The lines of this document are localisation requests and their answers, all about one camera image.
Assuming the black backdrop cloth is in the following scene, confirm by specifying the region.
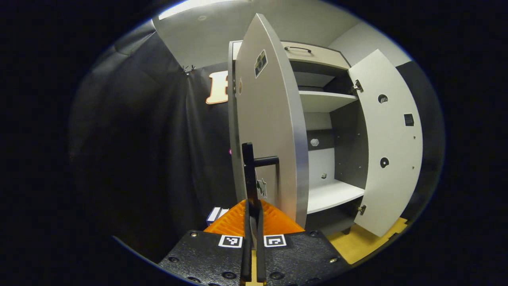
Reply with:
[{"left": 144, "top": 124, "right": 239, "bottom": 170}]
[{"left": 67, "top": 20, "right": 446, "bottom": 263}]

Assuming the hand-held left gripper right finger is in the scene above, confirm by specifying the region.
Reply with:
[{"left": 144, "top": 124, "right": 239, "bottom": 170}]
[{"left": 256, "top": 199, "right": 350, "bottom": 286}]

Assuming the beige cabinet door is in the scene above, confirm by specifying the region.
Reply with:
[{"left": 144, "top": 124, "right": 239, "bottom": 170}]
[
  {"left": 234, "top": 13, "right": 310, "bottom": 229},
  {"left": 347, "top": 49, "right": 424, "bottom": 238}
]

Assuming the dark blue book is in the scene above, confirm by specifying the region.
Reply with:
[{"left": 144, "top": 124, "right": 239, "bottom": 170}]
[{"left": 206, "top": 207, "right": 222, "bottom": 226}]

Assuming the beige double-door shoe cabinet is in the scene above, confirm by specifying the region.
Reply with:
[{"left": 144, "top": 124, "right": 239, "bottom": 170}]
[{"left": 227, "top": 40, "right": 370, "bottom": 236}]

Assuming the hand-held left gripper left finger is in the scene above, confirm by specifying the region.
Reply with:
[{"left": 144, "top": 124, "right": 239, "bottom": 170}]
[{"left": 159, "top": 199, "right": 254, "bottom": 286}]

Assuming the ceiling light panel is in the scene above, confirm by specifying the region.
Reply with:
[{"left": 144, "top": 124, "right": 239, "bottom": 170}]
[{"left": 158, "top": 0, "right": 241, "bottom": 21}]

